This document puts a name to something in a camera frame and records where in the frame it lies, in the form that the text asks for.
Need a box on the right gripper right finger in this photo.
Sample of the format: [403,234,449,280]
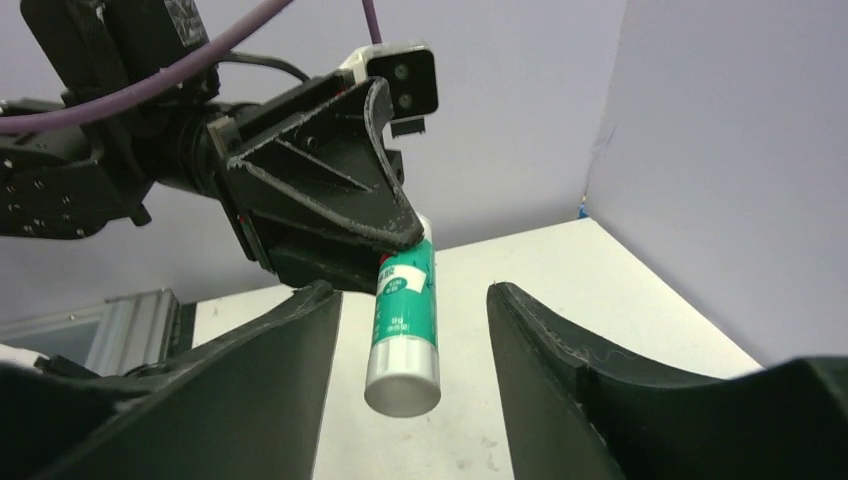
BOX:
[486,282,847,479]

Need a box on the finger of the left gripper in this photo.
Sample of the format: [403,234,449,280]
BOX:
[268,236,381,295]
[225,76,424,252]

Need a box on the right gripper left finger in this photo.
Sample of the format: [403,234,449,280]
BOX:
[1,281,342,479]

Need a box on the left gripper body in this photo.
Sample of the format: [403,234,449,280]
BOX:
[139,69,405,273]

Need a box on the green white glue stick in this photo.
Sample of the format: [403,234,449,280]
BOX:
[364,215,441,418]

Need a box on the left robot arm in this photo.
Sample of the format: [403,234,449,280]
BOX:
[1,1,439,293]

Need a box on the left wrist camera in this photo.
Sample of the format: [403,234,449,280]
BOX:
[338,41,439,138]

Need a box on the aluminium frame rail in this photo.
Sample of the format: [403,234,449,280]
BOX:
[1,289,196,376]

